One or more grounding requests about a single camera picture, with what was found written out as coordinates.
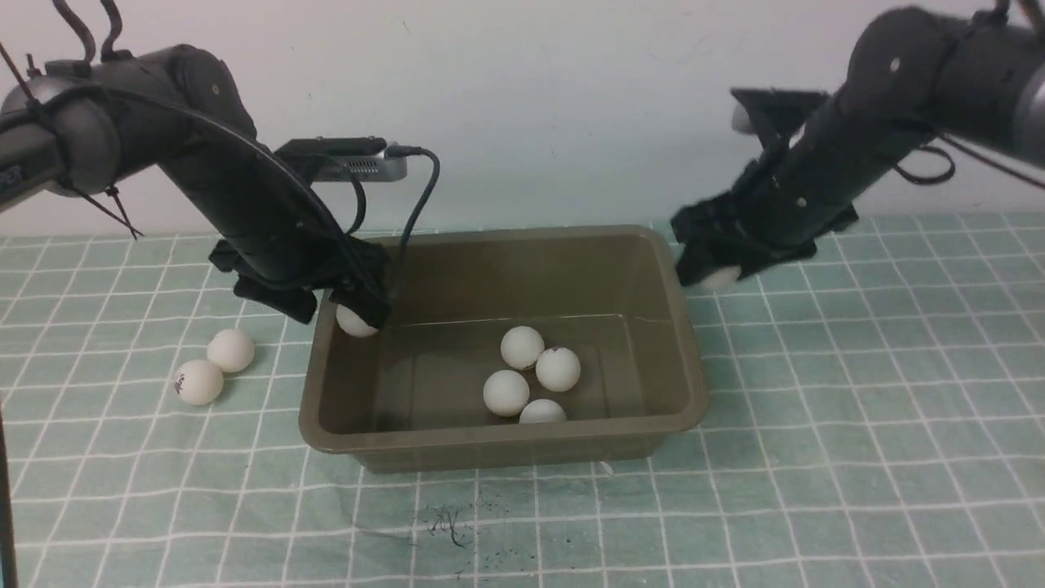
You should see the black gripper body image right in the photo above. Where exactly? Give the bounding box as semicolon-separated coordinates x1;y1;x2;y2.
671;180;860;267

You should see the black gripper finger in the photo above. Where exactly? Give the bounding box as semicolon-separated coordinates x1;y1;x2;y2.
233;276;318;324
328;282;391;330
737;245;818;282
675;234;723;287

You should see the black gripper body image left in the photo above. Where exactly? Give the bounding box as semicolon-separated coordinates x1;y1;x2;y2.
209;231;389;299

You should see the white ping-pong ball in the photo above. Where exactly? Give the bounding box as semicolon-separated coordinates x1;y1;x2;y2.
172;359;225;406
699;265;743;292
206;328;256;373
518;399;567;424
500;325;545;371
535;346;581;392
482;371;531;418
335;305;379;338

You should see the black robot arm image left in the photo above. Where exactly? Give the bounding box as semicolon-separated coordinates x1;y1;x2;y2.
1;1;391;328

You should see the olive green plastic bin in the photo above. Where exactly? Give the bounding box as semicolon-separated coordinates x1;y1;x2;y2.
299;225;709;474

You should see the green checked tablecloth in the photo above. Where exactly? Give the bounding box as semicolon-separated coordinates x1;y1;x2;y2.
1;212;1044;587

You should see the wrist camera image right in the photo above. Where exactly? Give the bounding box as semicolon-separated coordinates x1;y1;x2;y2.
729;88;831;148

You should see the grey wrist camera image left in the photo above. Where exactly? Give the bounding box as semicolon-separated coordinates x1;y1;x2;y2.
274;136;408;183

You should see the black camera cable image left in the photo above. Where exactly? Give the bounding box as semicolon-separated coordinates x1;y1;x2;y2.
344;141;442;302

